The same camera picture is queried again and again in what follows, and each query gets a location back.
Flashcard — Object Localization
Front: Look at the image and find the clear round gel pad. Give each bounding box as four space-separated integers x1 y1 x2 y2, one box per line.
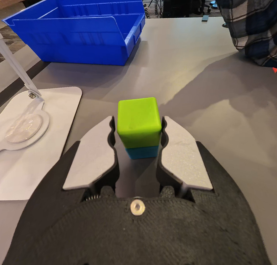
4 115 42 143

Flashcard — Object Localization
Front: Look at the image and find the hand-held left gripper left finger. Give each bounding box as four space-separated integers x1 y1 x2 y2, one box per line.
62 115 120 192

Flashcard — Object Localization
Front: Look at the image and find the person in plaid shirt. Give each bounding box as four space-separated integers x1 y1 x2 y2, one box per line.
212 0 277 67

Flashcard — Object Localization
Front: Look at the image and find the grey desk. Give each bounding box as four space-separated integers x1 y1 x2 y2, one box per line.
0 16 277 265

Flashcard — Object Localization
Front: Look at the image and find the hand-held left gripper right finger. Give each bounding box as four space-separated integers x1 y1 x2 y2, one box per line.
157 115 213 192

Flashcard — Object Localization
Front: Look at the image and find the teal block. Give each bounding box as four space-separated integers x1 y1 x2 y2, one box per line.
125 146 158 160

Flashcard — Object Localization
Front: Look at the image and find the blue plastic bin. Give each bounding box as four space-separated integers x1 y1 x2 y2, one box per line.
2 0 146 66

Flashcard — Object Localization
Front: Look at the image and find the white metal stand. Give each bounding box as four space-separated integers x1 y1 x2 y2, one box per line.
0 33 83 201

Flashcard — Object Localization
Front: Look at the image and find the green block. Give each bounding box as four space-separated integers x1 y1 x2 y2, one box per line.
117 97 163 149

